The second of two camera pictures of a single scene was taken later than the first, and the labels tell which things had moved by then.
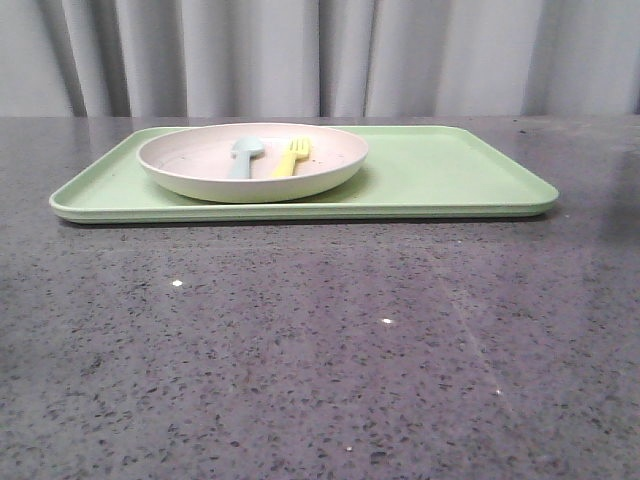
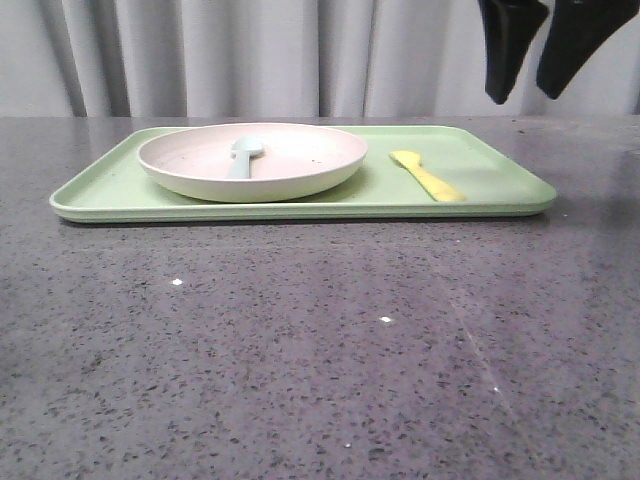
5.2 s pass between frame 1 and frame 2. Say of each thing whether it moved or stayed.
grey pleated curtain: stayed
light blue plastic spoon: stayed
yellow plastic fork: moved
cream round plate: stayed
